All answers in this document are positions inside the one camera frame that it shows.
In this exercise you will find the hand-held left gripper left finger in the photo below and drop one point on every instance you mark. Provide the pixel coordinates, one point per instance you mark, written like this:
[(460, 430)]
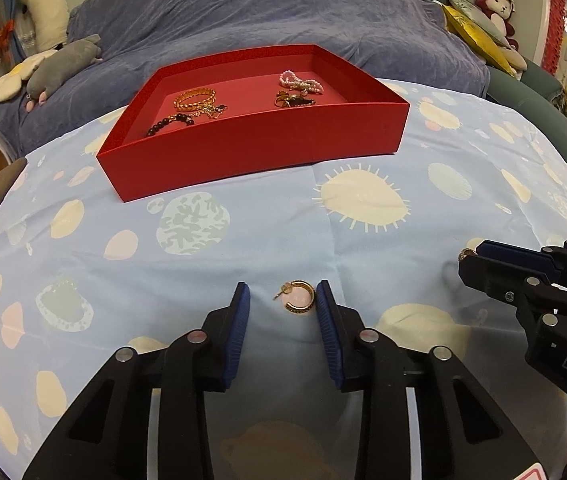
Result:
[(236, 330)]

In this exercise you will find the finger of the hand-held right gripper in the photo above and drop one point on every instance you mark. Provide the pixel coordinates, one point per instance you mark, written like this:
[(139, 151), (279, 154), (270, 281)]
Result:
[(513, 257), (493, 280)]

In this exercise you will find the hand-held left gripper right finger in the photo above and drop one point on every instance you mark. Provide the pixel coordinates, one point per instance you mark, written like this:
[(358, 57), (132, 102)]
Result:
[(328, 335)]

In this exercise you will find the gold hoop earring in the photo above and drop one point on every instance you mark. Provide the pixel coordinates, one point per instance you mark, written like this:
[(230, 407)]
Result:
[(301, 305), (466, 254)]

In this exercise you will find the red cardboard box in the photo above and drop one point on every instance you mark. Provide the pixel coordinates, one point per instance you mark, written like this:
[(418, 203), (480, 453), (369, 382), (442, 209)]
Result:
[(263, 150)]

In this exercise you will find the green sofa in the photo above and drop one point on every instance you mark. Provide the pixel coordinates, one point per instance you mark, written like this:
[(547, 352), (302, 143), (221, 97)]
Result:
[(538, 105)]

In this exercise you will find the beige cushion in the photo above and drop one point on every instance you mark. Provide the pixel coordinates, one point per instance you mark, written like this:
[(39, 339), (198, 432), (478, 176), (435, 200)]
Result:
[(516, 62)]

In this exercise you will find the gold cushion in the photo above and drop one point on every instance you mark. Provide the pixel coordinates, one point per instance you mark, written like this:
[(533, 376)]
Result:
[(478, 40)]

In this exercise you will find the red hanging decoration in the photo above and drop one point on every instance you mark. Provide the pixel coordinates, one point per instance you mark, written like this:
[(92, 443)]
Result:
[(556, 25)]

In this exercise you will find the red monkey plush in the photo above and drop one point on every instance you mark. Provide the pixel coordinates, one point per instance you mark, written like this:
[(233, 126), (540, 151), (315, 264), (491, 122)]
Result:
[(498, 7)]

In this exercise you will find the grey cushion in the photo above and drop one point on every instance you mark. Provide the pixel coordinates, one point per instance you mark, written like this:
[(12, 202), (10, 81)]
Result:
[(473, 10)]

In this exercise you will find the grey plush animal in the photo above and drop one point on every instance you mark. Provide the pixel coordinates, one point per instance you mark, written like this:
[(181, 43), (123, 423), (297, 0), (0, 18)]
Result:
[(58, 62)]

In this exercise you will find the blue-grey sofa blanket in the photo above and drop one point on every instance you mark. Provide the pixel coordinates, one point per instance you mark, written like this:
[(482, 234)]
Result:
[(263, 5)]

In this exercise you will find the flower-shaped cushion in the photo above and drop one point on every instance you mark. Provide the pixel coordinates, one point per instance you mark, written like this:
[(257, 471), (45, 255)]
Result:
[(8, 82)]

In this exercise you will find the red ribbon bow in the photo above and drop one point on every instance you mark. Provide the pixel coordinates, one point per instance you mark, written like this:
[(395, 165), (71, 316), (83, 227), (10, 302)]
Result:
[(3, 34)]

